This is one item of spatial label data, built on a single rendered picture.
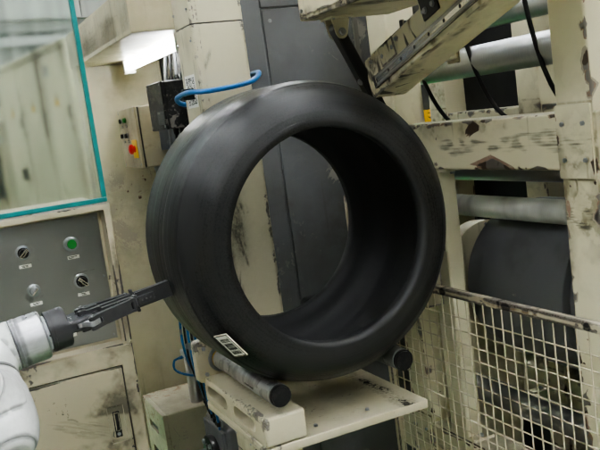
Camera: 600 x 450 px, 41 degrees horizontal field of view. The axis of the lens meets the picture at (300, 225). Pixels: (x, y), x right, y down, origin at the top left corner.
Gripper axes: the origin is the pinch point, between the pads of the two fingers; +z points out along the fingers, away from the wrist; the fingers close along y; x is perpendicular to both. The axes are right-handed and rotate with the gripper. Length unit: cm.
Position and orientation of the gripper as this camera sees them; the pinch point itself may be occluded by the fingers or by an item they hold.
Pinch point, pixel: (153, 293)
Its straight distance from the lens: 156.8
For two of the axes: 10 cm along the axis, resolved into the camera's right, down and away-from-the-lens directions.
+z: 8.7, -3.1, 3.9
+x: 2.6, 9.5, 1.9
